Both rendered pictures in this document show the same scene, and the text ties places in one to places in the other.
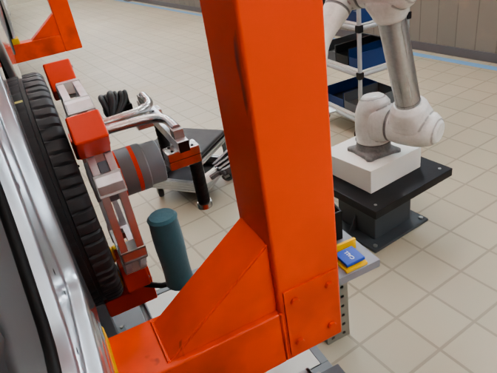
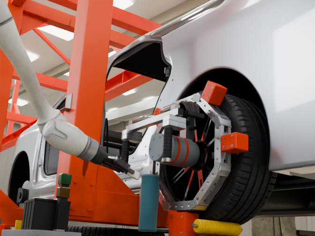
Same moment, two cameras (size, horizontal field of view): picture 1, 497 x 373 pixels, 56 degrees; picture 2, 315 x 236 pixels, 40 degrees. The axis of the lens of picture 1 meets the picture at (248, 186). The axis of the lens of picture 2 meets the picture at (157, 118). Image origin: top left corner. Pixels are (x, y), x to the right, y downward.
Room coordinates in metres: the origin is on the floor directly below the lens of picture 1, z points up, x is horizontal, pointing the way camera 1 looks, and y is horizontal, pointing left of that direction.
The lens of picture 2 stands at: (3.15, -0.19, 0.41)
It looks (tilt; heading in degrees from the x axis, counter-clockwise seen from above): 17 degrees up; 167
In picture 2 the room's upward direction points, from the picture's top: 3 degrees clockwise
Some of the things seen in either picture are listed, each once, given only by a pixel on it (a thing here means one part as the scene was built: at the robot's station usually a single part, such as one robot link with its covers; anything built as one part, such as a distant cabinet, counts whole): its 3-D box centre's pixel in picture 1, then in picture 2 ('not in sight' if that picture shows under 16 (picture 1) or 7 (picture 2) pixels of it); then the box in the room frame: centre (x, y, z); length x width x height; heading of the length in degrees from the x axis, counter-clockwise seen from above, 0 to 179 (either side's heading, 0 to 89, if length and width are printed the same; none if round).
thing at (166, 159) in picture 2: (163, 142); (167, 143); (1.46, 0.26, 0.83); 0.04 x 0.04 x 0.16
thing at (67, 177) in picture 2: not in sight; (64, 179); (1.48, -0.14, 0.64); 0.04 x 0.04 x 0.04; 21
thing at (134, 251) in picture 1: (102, 179); (185, 153); (1.21, 0.41, 0.85); 0.54 x 0.07 x 0.54; 21
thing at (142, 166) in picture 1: (126, 171); (174, 151); (1.24, 0.35, 0.85); 0.21 x 0.14 x 0.14; 111
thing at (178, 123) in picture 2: (148, 117); (174, 122); (1.44, 0.28, 0.93); 0.09 x 0.05 x 0.05; 111
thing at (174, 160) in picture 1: (182, 154); (131, 136); (1.13, 0.16, 0.93); 0.09 x 0.05 x 0.05; 111
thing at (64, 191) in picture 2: not in sight; (63, 192); (1.48, -0.14, 0.59); 0.04 x 0.04 x 0.04; 21
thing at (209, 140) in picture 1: (188, 165); not in sight; (2.55, 0.34, 0.17); 0.43 x 0.36 x 0.34; 62
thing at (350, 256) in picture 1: (349, 257); not in sight; (1.14, -0.28, 0.47); 0.07 x 0.07 x 0.02; 21
